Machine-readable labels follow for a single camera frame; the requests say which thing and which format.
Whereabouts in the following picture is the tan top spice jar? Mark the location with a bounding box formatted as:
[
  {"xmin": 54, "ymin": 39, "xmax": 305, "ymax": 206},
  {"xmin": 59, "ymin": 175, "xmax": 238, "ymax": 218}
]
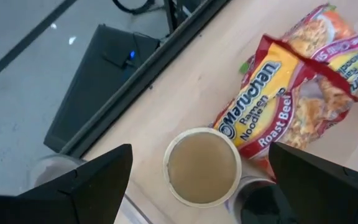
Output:
[{"xmin": 162, "ymin": 126, "xmax": 243, "ymax": 208}]

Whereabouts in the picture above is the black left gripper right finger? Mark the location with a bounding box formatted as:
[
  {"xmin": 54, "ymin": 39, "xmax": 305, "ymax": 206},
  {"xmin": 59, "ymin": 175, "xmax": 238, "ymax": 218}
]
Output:
[{"xmin": 268, "ymin": 141, "xmax": 358, "ymax": 224}]

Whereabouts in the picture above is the chili ramen packet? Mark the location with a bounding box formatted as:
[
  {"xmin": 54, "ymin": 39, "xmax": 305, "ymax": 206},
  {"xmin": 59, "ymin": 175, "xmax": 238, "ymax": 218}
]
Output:
[{"xmin": 280, "ymin": 2, "xmax": 358, "ymax": 94}]

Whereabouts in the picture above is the black floor cable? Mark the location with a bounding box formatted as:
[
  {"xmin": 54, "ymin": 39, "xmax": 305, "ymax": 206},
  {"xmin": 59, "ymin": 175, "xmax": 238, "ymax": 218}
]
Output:
[{"xmin": 112, "ymin": 0, "xmax": 157, "ymax": 16}]

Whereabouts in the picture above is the purple label spice jar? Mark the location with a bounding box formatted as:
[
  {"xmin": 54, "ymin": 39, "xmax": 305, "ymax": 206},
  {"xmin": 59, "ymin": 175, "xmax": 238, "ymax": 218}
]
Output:
[{"xmin": 225, "ymin": 175, "xmax": 291, "ymax": 224}]

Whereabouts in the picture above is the roast beef ramen packet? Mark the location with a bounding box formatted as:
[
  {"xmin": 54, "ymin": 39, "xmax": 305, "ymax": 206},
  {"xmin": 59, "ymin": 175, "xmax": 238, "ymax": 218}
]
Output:
[{"xmin": 211, "ymin": 33, "xmax": 358, "ymax": 180}]

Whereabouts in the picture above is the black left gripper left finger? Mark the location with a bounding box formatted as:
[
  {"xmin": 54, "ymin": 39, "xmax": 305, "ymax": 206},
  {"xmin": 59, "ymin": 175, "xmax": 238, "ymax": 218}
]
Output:
[{"xmin": 0, "ymin": 142, "xmax": 134, "ymax": 224}]

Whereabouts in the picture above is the black computer box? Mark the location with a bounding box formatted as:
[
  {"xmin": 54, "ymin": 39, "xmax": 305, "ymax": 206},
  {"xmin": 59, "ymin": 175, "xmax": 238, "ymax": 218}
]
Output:
[{"xmin": 44, "ymin": 24, "xmax": 161, "ymax": 153}]

